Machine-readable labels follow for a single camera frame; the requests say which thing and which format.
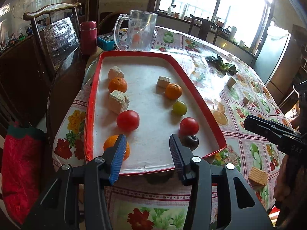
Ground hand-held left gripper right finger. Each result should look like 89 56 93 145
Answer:
169 134 274 230

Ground dark wooden chair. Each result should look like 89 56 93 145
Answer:
188 14 223 45

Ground round backed wooden chair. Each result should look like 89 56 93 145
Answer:
99 11 131 35

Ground green leafy vegetable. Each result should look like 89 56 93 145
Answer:
205 55 238 75

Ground red tomato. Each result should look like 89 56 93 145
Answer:
116 110 140 132
179 117 200 136

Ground orange mandarin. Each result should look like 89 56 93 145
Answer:
108 77 128 93
165 83 183 100
103 135 130 161

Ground white plastic bag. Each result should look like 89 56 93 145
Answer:
266 21 290 40

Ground carved wooden chair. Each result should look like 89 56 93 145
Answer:
278 83 300 127

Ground blue box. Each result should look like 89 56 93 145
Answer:
97 34 125 51

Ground window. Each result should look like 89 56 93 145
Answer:
153 0 274 51

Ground red rimmed white tray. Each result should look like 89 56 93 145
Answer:
84 51 227 176

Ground wooden chair with shiny cushion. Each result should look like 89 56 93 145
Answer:
23 2 82 77

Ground dark wooden cabinet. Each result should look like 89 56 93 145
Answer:
0 32 52 135

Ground red thermos bottle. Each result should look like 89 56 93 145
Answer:
80 21 97 55

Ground red cloth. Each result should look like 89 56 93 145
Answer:
1 122 46 224

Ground dark purple plum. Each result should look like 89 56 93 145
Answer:
180 135 199 151

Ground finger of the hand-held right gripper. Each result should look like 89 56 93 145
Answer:
248 114 302 136
243 118 288 147

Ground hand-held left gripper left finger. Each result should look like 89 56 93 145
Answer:
21 134 127 230

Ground clear glass mug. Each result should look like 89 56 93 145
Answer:
113 10 159 51

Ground person's right hand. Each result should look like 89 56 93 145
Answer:
274 153 307 205

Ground orange wafer biscuit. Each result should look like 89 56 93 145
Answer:
248 166 268 186

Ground large green wafer block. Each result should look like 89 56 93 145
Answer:
108 90 130 115

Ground green grape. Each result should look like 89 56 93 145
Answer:
172 101 187 116

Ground silver refrigerator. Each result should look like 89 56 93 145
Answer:
254 21 296 99

